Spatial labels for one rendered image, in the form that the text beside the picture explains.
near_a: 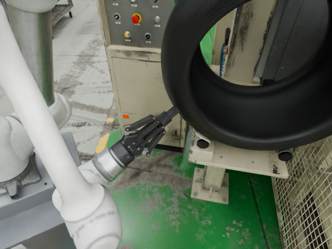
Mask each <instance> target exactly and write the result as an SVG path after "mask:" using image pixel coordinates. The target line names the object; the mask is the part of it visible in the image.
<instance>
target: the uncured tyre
mask: <svg viewBox="0 0 332 249"><path fill-rule="evenodd" d="M249 1H251V0H178V1H177V3H176V4H175V6H174V8H173V10H172V12H171V14H170V16H169V19H168V21H167V24H166V28H165V31H164V35H163V40H162V47H161V68H162V76H163V82H164V86H165V89H166V92H167V95H168V97H169V99H170V101H171V103H172V104H173V106H176V107H178V108H179V110H180V112H179V115H180V116H181V117H182V118H183V119H184V120H185V121H186V122H187V123H188V124H189V125H190V126H192V127H193V128H194V129H196V130H197V131H199V132H200V133H202V134H203V135H205V136H207V137H209V138H211V139H214V140H216V141H218V142H221V143H223V144H226V145H229V146H233V147H237V148H241V149H248V150H258V151H272V150H283V149H290V148H295V147H299V146H303V145H307V144H310V143H313V142H316V141H319V140H322V139H324V138H326V137H329V136H331V135H332V0H327V3H328V11H329V16H328V24H327V28H326V32H325V35H324V37H323V39H322V42H321V43H320V45H319V47H318V49H317V50H316V52H315V53H314V54H313V55H312V57H311V58H310V59H309V60H308V61H307V62H306V63H305V64H304V65H303V66H302V67H301V68H299V69H298V70H297V71H295V72H294V73H292V74H291V75H289V76H287V77H286V78H284V79H281V80H279V81H277V82H274V83H270V84H265V85H258V86H245V85H239V84H234V83H231V82H229V81H226V80H225V79H223V78H221V77H220V76H218V75H217V74H216V73H215V72H214V71H213V70H212V69H211V68H210V67H209V65H208V64H207V62H206V61H205V59H204V56H203V54H202V50H201V46H200V42H201V40H202V39H203V37H204V36H205V35H206V33H207V32H208V31H209V30H210V29H211V28H212V27H213V26H214V25H215V24H216V23H217V22H218V21H219V20H220V19H221V18H223V17H224V16H225V15H226V14H228V13H229V12H231V11H232V10H234V9H235V8H237V7H239V6H241V5H242V4H244V3H246V2H249Z"/></svg>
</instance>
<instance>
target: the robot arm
mask: <svg viewBox="0 0 332 249"><path fill-rule="evenodd" d="M5 1H6V7H7V12H8V17H9V22H10V24H9V22H8V19H7V16H6V14H5V11H4V8H3V6H2V4H1V2H0V85H1V86H2V88H3V89H4V91H5V93H6V95H7V96H8V98H9V100H10V102H11V103H12V105H13V107H14V112H13V113H12V114H10V115H9V116H7V117H3V116H0V197H1V196H3V195H6V194H8V193H9V195H10V197H11V199H16V198H18V197H19V191H20V189H21V188H23V187H26V186H28V185H31V184H36V183H39V182H40V180H41V177H40V176H39V175H38V171H37V166H36V162H35V155H36V154H35V152H34V151H33V150H34V149H36V151H37V153H38V155H39V157H40V159H41V161H42V163H43V164H44V166H45V168H46V170H47V172H48V174H49V176H50V178H51V180H52V181H53V183H54V185H55V187H56V189H55V190H54V192H53V194H52V201H53V204H54V206H55V207H56V209H57V210H58V211H59V212H60V213H61V216H62V217H63V219H64V222H65V224H66V226H67V229H68V231H69V234H70V236H71V237H72V238H73V240H74V243H75V246H76V248H77V249H116V248H117V246H118V245H119V243H120V242H121V238H122V221H121V217H120V214H119V211H118V209H117V206H116V204H115V202H114V199H113V197H112V195H111V194H110V193H109V186H108V185H109V184H110V183H111V182H112V181H113V180H115V178H117V177H118V176H119V175H120V174H121V173H123V172H124V171H125V166H127V165H128V164H130V163H131V162H132V161H133V160H134V159H135V158H136V157H137V156H140V155H141V154H143V155H146V156H147V157H148V156H150V154H151V152H152V150H153V149H154V147H155V146H156V145H157V144H158V142H159V141H160V140H161V139H162V137H163V136H164V135H165V134H166V131H165V126H166V125H168V124H169V123H170V122H171V121H172V118H173V117H174V116H176V115H177V114H178V113H179V112H180V110H179V108H178V107H176V106H173V107H171V108H170V109H169V110H168V111H167V112H166V111H163V112H162V113H161V114H160V115H158V116H157V117H155V116H154V115H152V114H150V115H148V116H146V117H144V118H142V119H140V120H138V121H136V122H134V123H132V124H128V125H124V126H123V128H124V133H125V134H124V135H123V137H122V139H121V140H119V141H118V142H116V143H115V144H114V145H113V146H111V147H110V148H111V149H109V148H105V149H104V150H103V151H101V152H100V153H99V154H98V155H96V156H95V157H94V158H93V159H91V160H90V161H88V162H86V163H83V164H82V165H80V166H79V167H77V165H76V163H75V162H74V160H73V158H72V156H71V154H70V152H69V150H68V148H67V146H66V143H65V141H64V139H63V137H62V135H61V133H60V131H59V130H60V129H61V128H62V127H64V126H65V125H66V123H67V122H68V120H69V119H70V117H71V114H72V108H71V104H70V102H69V101H68V100H67V99H66V98H65V97H64V96H63V95H61V94H59V93H57V92H55V91H54V73H53V42H52V12H51V10H52V9H53V8H54V7H55V5H56V4H57V2H58V0H5ZM144 125H145V126H144ZM142 126H144V127H143V128H142V129H140V130H138V131H137V132H136V133H131V132H132V131H133V130H136V129H138V128H140V127H142ZM151 139H152V140H151ZM149 140H151V141H150V142H149ZM148 142H149V143H148ZM147 143H148V145H147V146H146V148H144V146H145V145H146V144H147Z"/></svg>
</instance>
